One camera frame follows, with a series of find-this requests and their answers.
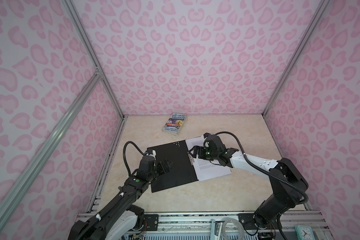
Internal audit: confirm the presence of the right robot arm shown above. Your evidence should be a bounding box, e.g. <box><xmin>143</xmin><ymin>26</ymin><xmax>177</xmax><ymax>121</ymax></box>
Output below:
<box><xmin>188</xmin><ymin>132</ymin><xmax>309</xmax><ymax>229</ymax></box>

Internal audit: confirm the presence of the colourful paperback book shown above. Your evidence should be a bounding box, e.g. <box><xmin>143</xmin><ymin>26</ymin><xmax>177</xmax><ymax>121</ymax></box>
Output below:
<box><xmin>162</xmin><ymin>113</ymin><xmax>187</xmax><ymax>135</ymax></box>

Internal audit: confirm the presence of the printed sheet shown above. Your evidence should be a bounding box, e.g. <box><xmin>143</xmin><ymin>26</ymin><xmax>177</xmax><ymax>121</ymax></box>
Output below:
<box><xmin>185</xmin><ymin>137</ymin><xmax>231</xmax><ymax>181</ymax></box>

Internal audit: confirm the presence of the clear tube coil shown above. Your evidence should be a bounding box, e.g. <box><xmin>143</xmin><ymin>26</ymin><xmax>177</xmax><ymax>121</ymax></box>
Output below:
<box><xmin>221</xmin><ymin>218</ymin><xmax>245</xmax><ymax>240</ymax></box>

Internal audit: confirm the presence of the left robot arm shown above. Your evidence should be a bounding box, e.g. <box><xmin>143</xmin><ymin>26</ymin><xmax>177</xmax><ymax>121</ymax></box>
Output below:
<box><xmin>68</xmin><ymin>154</ymin><xmax>173</xmax><ymax>240</ymax></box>

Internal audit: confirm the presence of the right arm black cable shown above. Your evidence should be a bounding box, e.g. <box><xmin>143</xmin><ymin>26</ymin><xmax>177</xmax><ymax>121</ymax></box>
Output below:
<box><xmin>212</xmin><ymin>131</ymin><xmax>310</xmax><ymax>205</ymax></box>

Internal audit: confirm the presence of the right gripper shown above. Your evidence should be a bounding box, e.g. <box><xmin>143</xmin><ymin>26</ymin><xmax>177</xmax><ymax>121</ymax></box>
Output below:
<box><xmin>187</xmin><ymin>145</ymin><xmax>219</xmax><ymax>161</ymax></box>

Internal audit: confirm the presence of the teal alarm clock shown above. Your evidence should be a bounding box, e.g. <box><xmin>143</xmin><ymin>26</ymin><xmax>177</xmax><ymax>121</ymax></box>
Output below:
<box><xmin>295</xmin><ymin>226</ymin><xmax>316</xmax><ymax>240</ymax></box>

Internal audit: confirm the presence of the black A4 clip folder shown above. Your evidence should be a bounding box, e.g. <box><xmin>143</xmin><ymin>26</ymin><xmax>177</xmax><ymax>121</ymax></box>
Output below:
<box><xmin>148</xmin><ymin>140</ymin><xmax>197</xmax><ymax>193</ymax></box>

